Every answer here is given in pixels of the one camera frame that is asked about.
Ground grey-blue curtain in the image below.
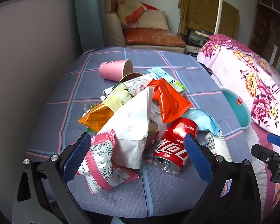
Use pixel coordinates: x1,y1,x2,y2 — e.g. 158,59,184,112
73,0,105,54

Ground red-orange foil snack wrapper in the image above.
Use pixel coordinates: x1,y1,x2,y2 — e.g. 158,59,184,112
148,78,194,124

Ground white paper bag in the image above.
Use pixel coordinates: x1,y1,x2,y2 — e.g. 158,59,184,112
97,86,154,169

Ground teal trash bin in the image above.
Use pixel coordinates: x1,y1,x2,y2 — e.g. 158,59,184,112
220,88,252,129

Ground blue and green milk carton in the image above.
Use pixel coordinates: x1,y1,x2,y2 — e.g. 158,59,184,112
147,67,187,95

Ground light blue packet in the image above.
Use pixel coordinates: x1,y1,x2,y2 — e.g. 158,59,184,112
181,108,221,136

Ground cream pillow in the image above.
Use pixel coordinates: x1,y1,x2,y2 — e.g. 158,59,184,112
137,10,169,31

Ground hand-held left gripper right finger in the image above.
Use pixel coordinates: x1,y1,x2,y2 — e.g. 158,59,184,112
181,133,263,224

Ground pink floral blanket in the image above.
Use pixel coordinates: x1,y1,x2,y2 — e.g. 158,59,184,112
196,34,280,217

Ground grey stereo player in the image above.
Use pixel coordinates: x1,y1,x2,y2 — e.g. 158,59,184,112
182,27,211,46

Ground red soda can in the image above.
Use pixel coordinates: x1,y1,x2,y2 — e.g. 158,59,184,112
152,117,199,175

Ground yellow and orange plush toy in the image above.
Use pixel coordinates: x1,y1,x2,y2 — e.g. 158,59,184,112
117,0,148,27

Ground yellow patterned cloth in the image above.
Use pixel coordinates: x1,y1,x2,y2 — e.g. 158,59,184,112
177,0,240,39

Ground white plastic bottle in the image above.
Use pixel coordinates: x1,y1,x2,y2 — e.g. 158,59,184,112
205,131,232,162

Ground glossy orange snack packet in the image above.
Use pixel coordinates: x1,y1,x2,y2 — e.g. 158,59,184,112
78,103,115,133

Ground cream snack packet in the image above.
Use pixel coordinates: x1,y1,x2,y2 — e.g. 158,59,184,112
100,89,132,112

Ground orange seat cushion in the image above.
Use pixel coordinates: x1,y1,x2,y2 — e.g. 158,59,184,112
124,28,186,47

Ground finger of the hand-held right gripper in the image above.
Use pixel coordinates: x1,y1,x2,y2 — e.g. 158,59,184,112
267,133,280,148

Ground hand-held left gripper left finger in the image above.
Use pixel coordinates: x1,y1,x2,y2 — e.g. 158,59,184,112
12,132,94,224

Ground pink and white snack packet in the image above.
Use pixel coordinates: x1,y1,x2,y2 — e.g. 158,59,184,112
76,129,140,195

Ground red pillow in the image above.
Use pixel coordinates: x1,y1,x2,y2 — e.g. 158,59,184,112
140,2,160,12

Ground purple plaid tablecloth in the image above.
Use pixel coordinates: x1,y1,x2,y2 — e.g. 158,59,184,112
26,47,252,217

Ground white medicine box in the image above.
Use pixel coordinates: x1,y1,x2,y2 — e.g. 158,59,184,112
103,72,144,98

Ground white cartoon-print snack packet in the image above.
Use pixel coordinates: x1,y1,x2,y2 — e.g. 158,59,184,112
125,73,158,97

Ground cream sofa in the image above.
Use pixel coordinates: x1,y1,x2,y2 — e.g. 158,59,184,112
104,0,186,54

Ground pink paper cup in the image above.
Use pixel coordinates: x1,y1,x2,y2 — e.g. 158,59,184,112
99,59,133,82

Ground brown wooden door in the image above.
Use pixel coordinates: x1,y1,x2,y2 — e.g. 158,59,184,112
248,0,280,68

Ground white pole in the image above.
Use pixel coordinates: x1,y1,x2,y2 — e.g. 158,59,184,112
213,0,223,35

